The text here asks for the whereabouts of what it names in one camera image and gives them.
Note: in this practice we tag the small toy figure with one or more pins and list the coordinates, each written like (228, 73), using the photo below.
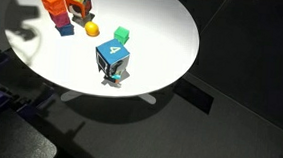
(115, 77)

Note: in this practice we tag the small green block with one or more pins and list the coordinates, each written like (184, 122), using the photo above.
(121, 35)

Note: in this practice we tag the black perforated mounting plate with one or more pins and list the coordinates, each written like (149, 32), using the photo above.
(10, 140)

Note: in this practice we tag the magenta block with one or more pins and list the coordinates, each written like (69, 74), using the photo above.
(61, 19)

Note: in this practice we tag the blue block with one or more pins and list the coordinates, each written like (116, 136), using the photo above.
(65, 30)

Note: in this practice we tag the orange picture cube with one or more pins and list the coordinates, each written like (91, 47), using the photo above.
(82, 8)

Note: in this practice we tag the orange block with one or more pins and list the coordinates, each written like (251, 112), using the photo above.
(53, 2)

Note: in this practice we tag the yellow ball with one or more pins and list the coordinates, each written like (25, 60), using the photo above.
(92, 29)

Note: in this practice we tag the blue number cube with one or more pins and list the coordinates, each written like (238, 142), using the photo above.
(112, 57)

